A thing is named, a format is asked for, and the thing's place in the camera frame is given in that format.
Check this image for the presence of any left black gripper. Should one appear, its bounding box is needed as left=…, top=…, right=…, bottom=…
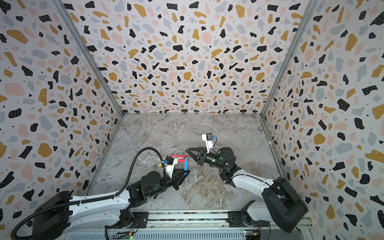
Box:
left=148, top=168, right=190, bottom=198

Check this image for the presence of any blue highlighter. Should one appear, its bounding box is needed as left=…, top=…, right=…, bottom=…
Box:
left=184, top=156, right=189, bottom=171

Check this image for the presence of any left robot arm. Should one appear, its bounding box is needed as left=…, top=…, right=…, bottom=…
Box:
left=32, top=169, right=190, bottom=240

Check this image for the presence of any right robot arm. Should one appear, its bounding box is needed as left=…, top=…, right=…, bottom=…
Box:
left=186, top=148, right=308, bottom=233

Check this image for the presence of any pink highlighter far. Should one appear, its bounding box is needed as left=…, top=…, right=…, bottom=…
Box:
left=167, top=155, right=188, bottom=159

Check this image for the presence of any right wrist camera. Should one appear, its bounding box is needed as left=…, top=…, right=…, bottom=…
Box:
left=202, top=133, right=217, bottom=153

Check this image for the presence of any black corrugated cable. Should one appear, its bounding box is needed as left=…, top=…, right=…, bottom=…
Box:
left=10, top=146, right=168, bottom=240

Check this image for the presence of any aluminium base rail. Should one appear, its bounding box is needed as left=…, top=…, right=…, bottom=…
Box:
left=60, top=210, right=317, bottom=240

